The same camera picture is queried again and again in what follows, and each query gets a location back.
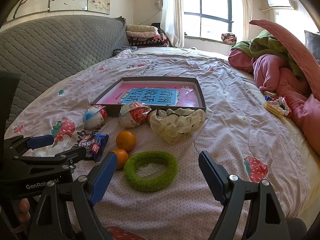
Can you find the white floral wrapper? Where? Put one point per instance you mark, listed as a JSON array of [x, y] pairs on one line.
[[283, 105]]

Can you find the white air conditioner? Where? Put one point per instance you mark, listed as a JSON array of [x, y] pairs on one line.
[[281, 3]]

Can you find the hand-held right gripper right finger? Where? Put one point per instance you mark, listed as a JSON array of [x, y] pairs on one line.
[[212, 175]]

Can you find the pink patterned cloth bundle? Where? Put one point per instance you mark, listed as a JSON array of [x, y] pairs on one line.
[[228, 38]]

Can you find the dark wall-mounted screen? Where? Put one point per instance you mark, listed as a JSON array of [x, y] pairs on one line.
[[312, 45]]

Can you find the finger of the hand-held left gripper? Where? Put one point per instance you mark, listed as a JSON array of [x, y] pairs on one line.
[[62, 158], [40, 141]]

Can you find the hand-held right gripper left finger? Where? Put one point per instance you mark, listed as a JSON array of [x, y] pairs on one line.
[[103, 177]]

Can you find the orange mandarin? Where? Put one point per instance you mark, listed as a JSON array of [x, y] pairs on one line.
[[126, 141], [122, 158]]

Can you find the pink folded blanket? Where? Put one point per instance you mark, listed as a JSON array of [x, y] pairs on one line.
[[140, 34]]

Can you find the pink and blue book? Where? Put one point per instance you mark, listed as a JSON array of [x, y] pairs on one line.
[[190, 97]]

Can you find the dark patterned cloth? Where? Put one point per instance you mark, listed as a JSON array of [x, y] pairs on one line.
[[123, 50]]

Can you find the black cloth bundle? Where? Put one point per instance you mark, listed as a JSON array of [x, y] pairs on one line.
[[157, 27]]

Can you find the dark checked folded blanket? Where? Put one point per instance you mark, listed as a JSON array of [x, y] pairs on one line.
[[145, 42]]

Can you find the dark grey cardboard box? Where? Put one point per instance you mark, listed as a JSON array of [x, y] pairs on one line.
[[200, 97]]

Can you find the cream window curtain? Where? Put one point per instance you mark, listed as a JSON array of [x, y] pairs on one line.
[[172, 10], [245, 10]]

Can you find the pile of pink green quilts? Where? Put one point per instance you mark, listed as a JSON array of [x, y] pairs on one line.
[[270, 72]]

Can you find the blue cookie packet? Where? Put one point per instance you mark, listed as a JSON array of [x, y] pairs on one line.
[[92, 145]]

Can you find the salmon pink blanket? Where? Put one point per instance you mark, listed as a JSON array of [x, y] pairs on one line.
[[287, 45]]

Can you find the person's left hand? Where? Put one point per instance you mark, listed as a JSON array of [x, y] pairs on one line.
[[24, 210]]

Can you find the plastic-wrapped toy egg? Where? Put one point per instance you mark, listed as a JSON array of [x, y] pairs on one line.
[[133, 116], [95, 117]]

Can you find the green blanket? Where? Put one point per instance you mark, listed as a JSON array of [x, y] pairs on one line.
[[267, 47]]

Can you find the cream folded blanket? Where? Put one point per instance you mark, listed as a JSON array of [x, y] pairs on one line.
[[140, 28]]

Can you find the small blue snack packet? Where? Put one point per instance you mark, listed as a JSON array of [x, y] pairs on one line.
[[270, 97]]

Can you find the dark framed window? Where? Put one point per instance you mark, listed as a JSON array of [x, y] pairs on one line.
[[212, 5]]

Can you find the grey quilted headboard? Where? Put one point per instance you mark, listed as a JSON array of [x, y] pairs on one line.
[[50, 47]]

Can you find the yellow biscuit packet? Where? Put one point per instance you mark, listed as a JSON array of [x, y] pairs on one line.
[[272, 110]]

